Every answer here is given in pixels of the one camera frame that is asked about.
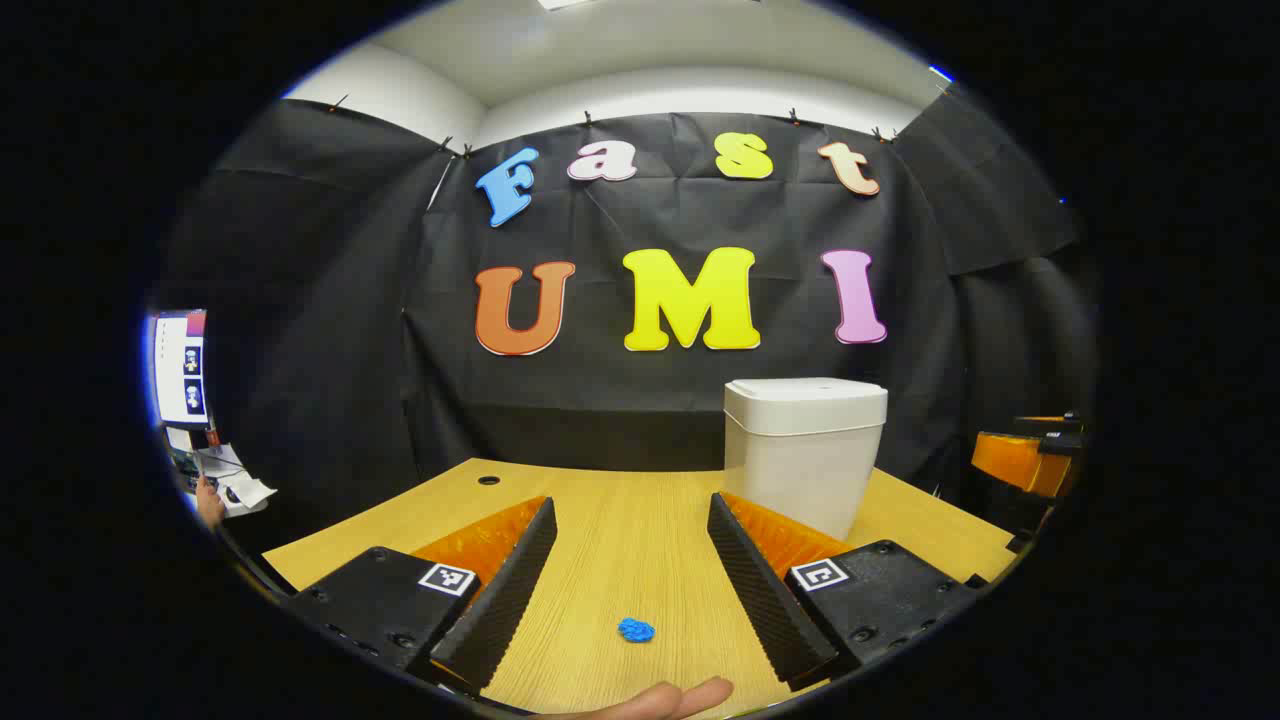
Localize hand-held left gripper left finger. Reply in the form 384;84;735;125
285;495;558;696

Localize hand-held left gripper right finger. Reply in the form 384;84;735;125
706;490;986;693

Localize white desktop garbage bin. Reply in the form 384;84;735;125
722;377;889;543

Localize wooden desktop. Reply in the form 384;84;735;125
262;457;1019;720

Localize white loose papers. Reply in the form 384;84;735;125
195;445;279;519

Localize black backdrop cloth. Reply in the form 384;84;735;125
160;85;1101;561

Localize computer monitor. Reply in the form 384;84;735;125
150;308;213;431

